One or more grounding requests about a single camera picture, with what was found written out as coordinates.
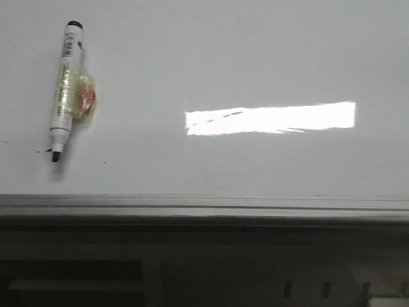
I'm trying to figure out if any white whiteboard marker with tape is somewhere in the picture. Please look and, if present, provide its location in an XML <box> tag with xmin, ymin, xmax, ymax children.
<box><xmin>49</xmin><ymin>20</ymin><xmax>96</xmax><ymax>163</ymax></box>

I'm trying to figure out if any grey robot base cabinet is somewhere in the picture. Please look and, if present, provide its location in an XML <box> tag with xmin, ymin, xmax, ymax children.
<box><xmin>1</xmin><ymin>226</ymin><xmax>408</xmax><ymax>306</ymax></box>

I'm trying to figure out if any white whiteboard with metal frame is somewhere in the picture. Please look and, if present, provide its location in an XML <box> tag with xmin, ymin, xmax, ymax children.
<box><xmin>1</xmin><ymin>1</ymin><xmax>408</xmax><ymax>224</ymax></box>

